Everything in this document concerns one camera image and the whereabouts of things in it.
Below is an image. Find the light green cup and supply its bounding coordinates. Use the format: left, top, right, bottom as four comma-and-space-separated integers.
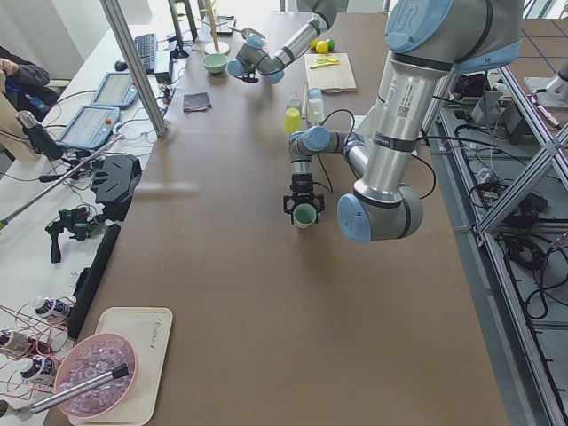
292, 203, 318, 229

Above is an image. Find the yellow cup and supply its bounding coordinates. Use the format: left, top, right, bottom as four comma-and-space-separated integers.
283, 107, 302, 134

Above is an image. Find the light blue cup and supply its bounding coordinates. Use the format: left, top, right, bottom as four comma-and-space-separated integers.
308, 88, 323, 99

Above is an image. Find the white cup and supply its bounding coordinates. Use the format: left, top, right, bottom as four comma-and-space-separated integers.
306, 97, 325, 125

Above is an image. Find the green ceramic bowl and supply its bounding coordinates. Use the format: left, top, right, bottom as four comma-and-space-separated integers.
201, 53, 228, 75

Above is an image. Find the wooden mug tree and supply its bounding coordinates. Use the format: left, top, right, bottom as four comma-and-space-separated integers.
198, 0, 231, 56

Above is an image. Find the steel scoop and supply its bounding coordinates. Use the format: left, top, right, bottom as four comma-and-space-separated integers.
229, 26, 265, 40

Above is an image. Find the dark grey folded cloth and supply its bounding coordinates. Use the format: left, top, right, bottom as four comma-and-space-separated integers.
183, 91, 211, 113

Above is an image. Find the wooden cutting board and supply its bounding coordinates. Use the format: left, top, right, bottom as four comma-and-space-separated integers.
304, 53, 357, 91

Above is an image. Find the yellow plastic knife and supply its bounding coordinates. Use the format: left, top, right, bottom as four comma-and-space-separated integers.
309, 61, 340, 69

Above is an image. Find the black keyboard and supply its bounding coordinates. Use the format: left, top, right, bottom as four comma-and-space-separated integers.
134, 33, 157, 74

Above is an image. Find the black computer mouse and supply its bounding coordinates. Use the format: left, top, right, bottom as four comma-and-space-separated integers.
114, 60, 128, 72

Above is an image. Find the far teach pendant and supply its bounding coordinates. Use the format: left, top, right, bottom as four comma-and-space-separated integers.
91, 72, 138, 109

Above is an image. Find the teach pendant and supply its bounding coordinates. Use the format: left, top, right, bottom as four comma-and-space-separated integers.
55, 106, 121, 150
91, 72, 138, 109

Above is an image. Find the long silver rod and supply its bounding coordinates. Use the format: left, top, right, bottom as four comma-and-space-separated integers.
1, 133, 125, 229

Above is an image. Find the near teach pendant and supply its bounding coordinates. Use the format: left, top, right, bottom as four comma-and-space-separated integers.
55, 106, 121, 150

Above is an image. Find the black robot hand housing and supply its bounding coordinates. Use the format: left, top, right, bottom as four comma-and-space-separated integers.
91, 154, 142, 223

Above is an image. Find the cream plastic tray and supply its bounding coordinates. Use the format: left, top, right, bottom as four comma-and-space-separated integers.
69, 307, 173, 425

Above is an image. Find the black steel thermos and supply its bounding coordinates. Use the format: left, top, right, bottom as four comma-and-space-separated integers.
15, 110, 63, 160

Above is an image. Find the seated person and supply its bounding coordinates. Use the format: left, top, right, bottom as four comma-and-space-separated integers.
1, 47, 59, 122

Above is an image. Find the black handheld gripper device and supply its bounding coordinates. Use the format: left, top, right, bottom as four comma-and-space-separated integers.
45, 207, 107, 264

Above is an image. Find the black flat bar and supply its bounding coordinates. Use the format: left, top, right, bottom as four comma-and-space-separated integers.
67, 225, 122, 341

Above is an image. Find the pink bowl of ice cubes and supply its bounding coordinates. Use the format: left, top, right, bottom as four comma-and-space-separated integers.
54, 333, 138, 419

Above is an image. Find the aluminium frame post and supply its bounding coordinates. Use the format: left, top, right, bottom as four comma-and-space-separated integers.
100, 0, 167, 137

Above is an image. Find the aluminium frame structure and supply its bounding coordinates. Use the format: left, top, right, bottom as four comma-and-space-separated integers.
426, 58, 567, 425

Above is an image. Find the grey box under frame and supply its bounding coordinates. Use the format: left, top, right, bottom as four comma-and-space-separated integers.
471, 91, 526, 145

